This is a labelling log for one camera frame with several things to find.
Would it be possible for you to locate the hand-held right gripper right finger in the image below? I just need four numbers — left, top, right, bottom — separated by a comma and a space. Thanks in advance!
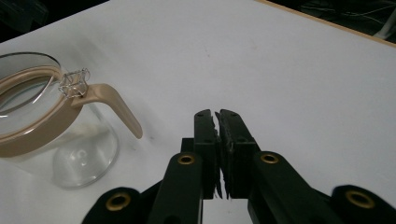
215, 108, 262, 200

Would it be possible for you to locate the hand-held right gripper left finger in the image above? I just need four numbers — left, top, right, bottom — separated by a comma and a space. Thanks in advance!
180, 108, 223, 201

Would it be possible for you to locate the glass jug with beige handle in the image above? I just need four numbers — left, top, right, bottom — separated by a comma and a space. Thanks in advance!
0, 51, 144, 189

